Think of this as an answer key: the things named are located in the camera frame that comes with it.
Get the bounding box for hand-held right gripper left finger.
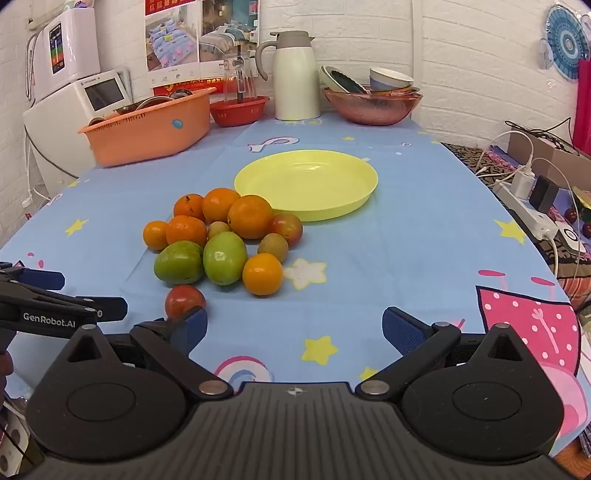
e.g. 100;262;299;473
60;307;234;401

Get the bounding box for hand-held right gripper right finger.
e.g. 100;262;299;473
356;307;536;401

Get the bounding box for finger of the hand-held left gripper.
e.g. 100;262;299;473
0;261;66;291
0;280;128;323

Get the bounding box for green mango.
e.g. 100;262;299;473
202;232;249;286
154;240;205;285

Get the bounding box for orange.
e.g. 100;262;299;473
165;215;208;247
242;253;284;296
143;220;169;251
173;194;205;221
227;195;274;240
202;188;241;223

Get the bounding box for yellow plastic plate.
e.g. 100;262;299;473
234;150;379;222

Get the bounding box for blue printed tablecloth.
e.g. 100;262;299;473
0;111;583;457

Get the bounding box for white cabinet with screen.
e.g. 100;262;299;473
23;67;134;195

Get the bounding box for orange plastic basin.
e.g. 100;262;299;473
78;87;218;168

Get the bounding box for white power strip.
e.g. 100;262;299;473
492;182;559;241

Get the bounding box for leopard print cloth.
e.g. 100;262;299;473
441;142;591;296

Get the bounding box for white charger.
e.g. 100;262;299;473
510;166;537;200

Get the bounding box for white round device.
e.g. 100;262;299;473
551;222;587;254

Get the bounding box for black power adapter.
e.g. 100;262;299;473
529;176;560;212

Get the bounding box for red plastic basket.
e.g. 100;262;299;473
210;96;270;127

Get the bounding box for pink glass bowl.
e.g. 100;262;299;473
323;87;424;127

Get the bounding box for cardboard box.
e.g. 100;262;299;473
508;131;591;192

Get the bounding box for white water purifier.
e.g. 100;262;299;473
28;7;101;101

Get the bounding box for blue and white bowl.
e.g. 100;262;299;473
369;67;414;92

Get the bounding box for glass pitcher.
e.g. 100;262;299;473
222;50;257;103

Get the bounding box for white thermos jug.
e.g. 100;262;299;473
255;30;321;121

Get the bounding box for blue round fan decoration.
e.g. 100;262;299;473
539;4;591;80

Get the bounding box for white charging cable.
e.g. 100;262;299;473
475;130;535;177

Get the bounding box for black cables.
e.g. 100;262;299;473
505;117;579;155

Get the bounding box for wall poster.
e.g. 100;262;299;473
144;0;262;95

